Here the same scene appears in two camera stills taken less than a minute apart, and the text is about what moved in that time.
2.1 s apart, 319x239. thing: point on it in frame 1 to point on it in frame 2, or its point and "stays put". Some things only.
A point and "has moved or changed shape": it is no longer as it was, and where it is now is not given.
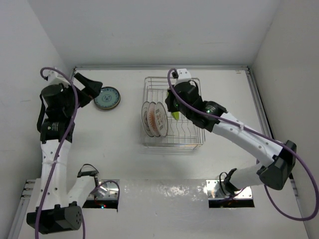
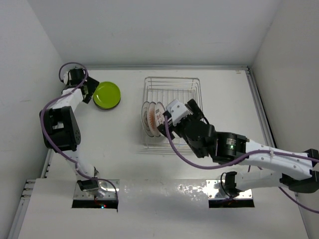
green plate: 176,114 has moved or changed shape
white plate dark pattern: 144,117 stays put
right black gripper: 170,106 to 196,112
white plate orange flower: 151,118 stays put
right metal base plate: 214,191 stays put
